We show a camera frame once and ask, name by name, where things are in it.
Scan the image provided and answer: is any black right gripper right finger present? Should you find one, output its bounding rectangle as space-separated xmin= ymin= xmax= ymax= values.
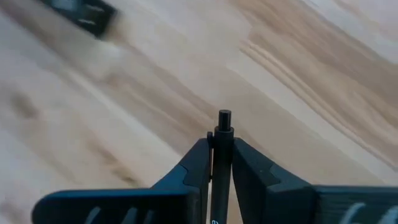
xmin=231 ymin=138 xmax=398 ymax=224

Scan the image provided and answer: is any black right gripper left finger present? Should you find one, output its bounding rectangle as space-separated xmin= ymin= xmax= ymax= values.
xmin=30 ymin=139 xmax=212 ymax=224

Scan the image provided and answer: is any black stapler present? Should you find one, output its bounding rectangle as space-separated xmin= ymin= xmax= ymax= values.
xmin=39 ymin=0 xmax=118 ymax=39

